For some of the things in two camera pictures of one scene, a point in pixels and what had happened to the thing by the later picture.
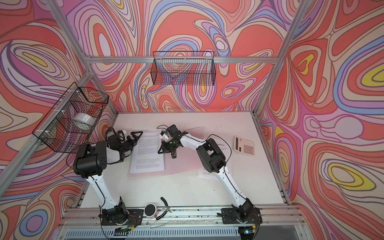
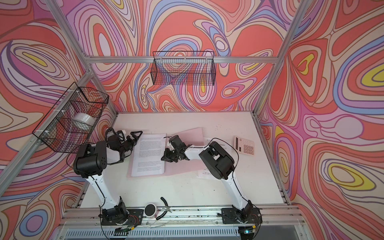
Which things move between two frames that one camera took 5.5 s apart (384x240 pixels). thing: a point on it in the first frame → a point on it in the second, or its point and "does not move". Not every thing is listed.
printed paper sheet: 145,157 does not move
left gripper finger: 136,135 does not move
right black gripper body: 169,145 → 171,155
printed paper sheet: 207,174 does not move
